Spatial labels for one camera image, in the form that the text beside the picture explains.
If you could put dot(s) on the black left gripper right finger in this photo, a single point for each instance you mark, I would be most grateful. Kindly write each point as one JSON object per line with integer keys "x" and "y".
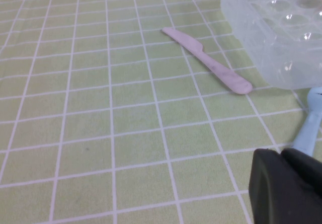
{"x": 304, "y": 168}

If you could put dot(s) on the pink plastic knife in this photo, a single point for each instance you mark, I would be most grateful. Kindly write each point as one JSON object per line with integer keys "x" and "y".
{"x": 213, "y": 65}

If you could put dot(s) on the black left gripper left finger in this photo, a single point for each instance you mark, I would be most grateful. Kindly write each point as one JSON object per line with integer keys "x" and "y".
{"x": 269, "y": 188}

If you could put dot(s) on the green checked tablecloth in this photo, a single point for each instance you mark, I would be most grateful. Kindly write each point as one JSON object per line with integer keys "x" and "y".
{"x": 100, "y": 108}

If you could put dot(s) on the clear plastic egg box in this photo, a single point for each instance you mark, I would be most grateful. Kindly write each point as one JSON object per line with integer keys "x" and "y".
{"x": 276, "y": 45}

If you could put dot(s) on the light blue plastic fork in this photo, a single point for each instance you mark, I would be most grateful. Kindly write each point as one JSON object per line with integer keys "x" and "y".
{"x": 308, "y": 131}

